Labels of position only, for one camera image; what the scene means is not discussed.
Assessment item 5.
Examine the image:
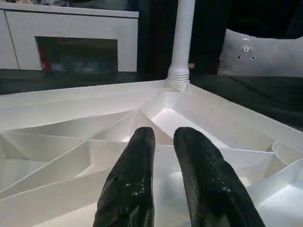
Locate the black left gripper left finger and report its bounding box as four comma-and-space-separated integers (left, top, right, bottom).
92, 127, 156, 227

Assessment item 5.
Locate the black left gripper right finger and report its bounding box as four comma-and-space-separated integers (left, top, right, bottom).
173, 127, 266, 227

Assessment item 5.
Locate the white plastic table top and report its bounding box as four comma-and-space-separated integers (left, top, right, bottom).
0, 79, 303, 227

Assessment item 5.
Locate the white plastic table leg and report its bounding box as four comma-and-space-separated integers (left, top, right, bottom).
167, 0, 196, 93

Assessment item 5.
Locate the black work mat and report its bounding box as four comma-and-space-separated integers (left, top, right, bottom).
0, 68, 303, 133

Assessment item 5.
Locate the grey cushion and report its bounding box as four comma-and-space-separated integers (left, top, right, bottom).
217, 28, 303, 78

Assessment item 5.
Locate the white sideboard with glass doors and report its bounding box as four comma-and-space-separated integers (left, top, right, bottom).
0, 2, 140, 73

